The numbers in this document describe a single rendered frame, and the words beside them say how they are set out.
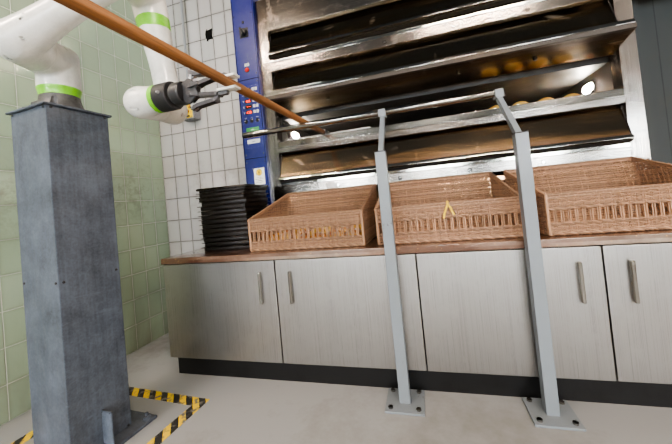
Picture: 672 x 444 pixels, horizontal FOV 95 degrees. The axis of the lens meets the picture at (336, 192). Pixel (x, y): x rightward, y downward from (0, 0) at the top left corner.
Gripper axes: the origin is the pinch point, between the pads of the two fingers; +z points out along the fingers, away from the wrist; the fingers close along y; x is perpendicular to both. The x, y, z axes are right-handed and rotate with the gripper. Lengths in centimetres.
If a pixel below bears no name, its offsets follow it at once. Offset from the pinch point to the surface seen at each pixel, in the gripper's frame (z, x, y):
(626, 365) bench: 113, -41, 102
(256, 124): -43, -89, -13
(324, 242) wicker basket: 11, -44, 57
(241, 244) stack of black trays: -38, -56, 58
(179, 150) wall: -105, -91, -5
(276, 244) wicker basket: -12, -44, 57
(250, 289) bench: -23, -38, 76
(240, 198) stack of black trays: -35, -53, 34
